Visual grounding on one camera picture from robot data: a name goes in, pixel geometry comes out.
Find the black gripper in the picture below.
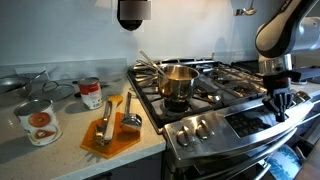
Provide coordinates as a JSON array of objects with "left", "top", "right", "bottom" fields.
[{"left": 262, "top": 69, "right": 302, "bottom": 122}]

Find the black stove button display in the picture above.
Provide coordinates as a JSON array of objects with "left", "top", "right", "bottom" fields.
[{"left": 224, "top": 105, "right": 288, "bottom": 138}]

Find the silver stove knob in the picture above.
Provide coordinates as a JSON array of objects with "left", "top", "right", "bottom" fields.
[
  {"left": 292, "top": 93, "right": 306, "bottom": 105},
  {"left": 195, "top": 119, "right": 215, "bottom": 140},
  {"left": 295, "top": 90, "right": 312, "bottom": 102},
  {"left": 175, "top": 125, "right": 197, "bottom": 147}
]

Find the black griddle plate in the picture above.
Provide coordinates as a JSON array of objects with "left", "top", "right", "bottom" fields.
[{"left": 231, "top": 59, "right": 262, "bottom": 74}]

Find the blue and white towel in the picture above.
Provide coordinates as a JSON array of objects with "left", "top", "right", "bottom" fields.
[{"left": 266, "top": 144, "right": 303, "bottom": 180}]

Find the stainless steel gas range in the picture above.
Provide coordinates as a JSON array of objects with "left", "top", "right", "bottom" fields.
[{"left": 126, "top": 57, "right": 320, "bottom": 180}]

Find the hanging metal ladle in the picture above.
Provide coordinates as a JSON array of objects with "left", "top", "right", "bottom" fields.
[{"left": 234, "top": 0, "right": 258, "bottom": 17}]

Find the stainless steel saucepan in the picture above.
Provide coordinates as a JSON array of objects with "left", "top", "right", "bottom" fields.
[{"left": 156, "top": 64, "right": 200, "bottom": 103}]

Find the long metal utensil in saucepan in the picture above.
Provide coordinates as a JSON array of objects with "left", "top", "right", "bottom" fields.
[{"left": 138, "top": 49, "right": 168, "bottom": 78}]

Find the orange hexagonal trivet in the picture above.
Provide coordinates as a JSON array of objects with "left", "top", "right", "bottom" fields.
[{"left": 80, "top": 111, "right": 142, "bottom": 160}]

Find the small red and white can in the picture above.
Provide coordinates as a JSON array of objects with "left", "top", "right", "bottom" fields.
[{"left": 78, "top": 76, "right": 104, "bottom": 111}]

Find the glass pot lid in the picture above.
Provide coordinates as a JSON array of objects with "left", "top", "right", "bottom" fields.
[{"left": 29, "top": 80, "right": 76, "bottom": 102}]

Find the large can with orange label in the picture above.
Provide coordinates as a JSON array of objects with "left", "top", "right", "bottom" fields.
[{"left": 13, "top": 98, "right": 64, "bottom": 147}]

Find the steel oven door handle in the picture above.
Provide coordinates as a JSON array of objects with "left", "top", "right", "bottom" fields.
[{"left": 196, "top": 128, "right": 298, "bottom": 180}]

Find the black round wall device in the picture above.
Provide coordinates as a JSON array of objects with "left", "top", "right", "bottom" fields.
[{"left": 116, "top": 0, "right": 152, "bottom": 32}]

